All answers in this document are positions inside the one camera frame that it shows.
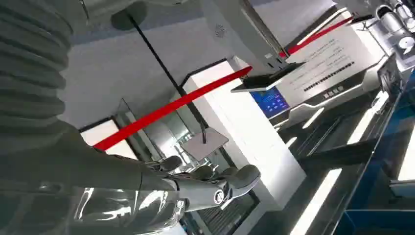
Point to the red barrier belt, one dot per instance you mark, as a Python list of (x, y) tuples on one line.
[(168, 107)]

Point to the grey flat sign plate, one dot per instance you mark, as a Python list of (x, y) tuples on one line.
[(207, 147)]

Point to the silver metal cup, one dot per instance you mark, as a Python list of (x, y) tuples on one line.
[(390, 21)]

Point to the black stanchion with round base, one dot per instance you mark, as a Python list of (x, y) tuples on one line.
[(162, 66)]

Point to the white counter block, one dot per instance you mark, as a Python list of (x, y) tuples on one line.
[(253, 146)]

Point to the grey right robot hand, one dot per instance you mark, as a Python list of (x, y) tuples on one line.
[(97, 191)]

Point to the ribbed grey right robot arm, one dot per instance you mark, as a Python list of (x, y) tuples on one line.
[(32, 74)]

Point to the silver machine with blue screen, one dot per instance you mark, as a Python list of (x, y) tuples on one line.
[(330, 65)]

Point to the blue glass display counter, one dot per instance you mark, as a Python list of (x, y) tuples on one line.
[(382, 181)]

